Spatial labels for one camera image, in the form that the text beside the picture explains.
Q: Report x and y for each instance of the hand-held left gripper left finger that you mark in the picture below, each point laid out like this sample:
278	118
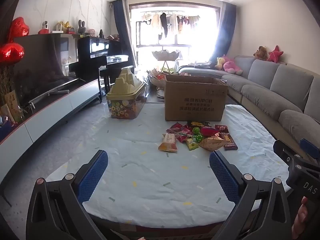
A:
93	177

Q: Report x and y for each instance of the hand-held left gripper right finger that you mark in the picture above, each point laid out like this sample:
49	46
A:
223	177

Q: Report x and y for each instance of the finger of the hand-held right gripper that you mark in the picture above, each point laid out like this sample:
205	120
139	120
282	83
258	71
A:
308	145
283	150

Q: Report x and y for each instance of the brown chocolate bar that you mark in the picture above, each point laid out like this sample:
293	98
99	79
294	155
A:
230	146

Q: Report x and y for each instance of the tan triangular snack packet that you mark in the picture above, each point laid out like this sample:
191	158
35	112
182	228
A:
212	143

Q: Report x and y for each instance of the brown patterned snack packet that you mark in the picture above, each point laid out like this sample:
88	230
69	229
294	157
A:
224	137

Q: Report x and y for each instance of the small green snack packet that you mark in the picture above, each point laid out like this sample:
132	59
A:
191	144

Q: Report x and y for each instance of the green lollipop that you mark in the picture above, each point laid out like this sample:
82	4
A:
199	138
196	130

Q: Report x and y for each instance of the pink snack packet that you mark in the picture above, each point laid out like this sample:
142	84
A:
208	131

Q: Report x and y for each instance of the small red candy packet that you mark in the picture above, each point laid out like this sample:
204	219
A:
221	128

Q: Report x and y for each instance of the black chip packet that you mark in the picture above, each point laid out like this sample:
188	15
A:
197	123

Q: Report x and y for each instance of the large red snack packet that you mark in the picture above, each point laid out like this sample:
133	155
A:
183	133

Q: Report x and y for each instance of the orange and white snack packet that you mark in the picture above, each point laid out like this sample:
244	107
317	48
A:
168	142

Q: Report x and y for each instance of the small red snack packet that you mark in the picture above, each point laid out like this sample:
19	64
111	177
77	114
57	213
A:
175	127

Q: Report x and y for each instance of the brown cardboard box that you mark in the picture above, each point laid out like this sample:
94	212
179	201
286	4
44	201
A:
195	100

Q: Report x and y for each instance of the person's right hand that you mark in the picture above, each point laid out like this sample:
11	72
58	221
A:
300	217

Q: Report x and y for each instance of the grey sofa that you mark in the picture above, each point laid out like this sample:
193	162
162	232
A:
275	80

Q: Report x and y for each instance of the white tv cabinet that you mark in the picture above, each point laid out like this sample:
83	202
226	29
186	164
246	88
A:
50	107

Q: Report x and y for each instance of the grey remote control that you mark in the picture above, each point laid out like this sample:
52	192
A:
58	91

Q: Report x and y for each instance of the pink star plush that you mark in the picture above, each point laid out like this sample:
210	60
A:
275	54

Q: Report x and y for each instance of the clear candy container gold lid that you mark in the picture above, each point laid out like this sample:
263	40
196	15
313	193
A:
125	85

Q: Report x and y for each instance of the brown teddy bear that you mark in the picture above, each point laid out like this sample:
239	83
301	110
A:
261	53

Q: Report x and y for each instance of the pink plush toy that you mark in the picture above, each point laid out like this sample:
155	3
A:
231	65

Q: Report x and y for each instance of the clear plastic bag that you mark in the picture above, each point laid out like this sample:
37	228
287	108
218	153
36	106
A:
146	85

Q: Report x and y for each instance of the yellow plush toy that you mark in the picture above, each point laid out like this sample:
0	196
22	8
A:
219	63

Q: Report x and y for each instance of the white fruit tray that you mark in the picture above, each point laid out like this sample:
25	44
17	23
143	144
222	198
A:
157	78

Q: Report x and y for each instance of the black upright piano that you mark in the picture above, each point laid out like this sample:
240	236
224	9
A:
92	52

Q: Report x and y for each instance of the black television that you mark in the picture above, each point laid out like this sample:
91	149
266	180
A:
37	65

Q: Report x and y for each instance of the blue curtain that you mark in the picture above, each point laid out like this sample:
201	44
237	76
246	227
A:
122	27
228	27

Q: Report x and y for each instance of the white tiered stand bowl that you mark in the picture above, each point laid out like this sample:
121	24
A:
165	55

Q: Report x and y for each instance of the pink plush pig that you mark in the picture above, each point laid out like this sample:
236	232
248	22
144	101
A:
91	32

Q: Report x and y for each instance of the red heart balloon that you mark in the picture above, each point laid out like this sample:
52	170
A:
11	52
18	28

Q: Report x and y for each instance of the grey bunny figure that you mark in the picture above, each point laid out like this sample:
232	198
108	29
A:
81	27

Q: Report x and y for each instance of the white and red toy robot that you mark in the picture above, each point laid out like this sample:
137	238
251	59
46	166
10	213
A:
45	28

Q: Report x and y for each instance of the row of hanging laundry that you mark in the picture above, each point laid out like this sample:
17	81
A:
165	22

